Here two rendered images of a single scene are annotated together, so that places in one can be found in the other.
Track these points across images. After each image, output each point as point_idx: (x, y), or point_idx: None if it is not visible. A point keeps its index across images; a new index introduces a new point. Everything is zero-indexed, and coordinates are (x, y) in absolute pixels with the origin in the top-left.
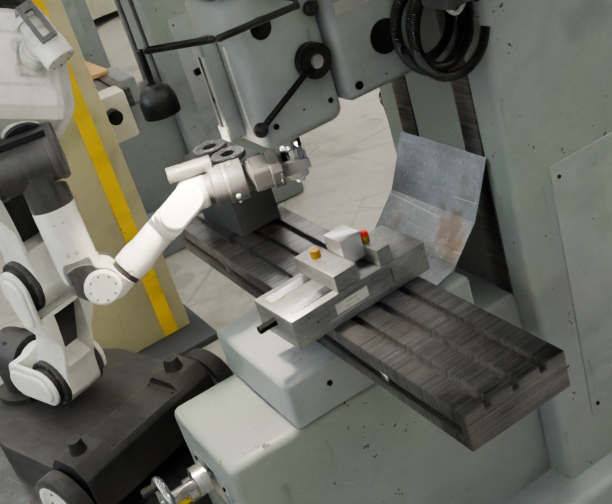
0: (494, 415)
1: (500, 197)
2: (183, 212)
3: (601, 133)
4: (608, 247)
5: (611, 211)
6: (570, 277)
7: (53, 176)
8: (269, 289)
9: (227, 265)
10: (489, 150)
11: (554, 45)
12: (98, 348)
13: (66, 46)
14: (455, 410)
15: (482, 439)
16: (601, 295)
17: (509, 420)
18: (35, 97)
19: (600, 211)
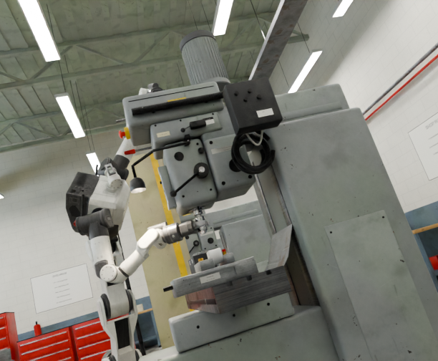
0: (234, 293)
1: (301, 243)
2: (147, 241)
3: (356, 215)
4: (374, 281)
5: (371, 259)
6: (349, 294)
7: (99, 223)
8: (192, 295)
9: (190, 299)
10: (292, 218)
11: (318, 169)
12: (139, 354)
13: (118, 177)
14: (211, 287)
15: (226, 306)
16: (376, 311)
17: (246, 300)
18: (106, 199)
19: (363, 258)
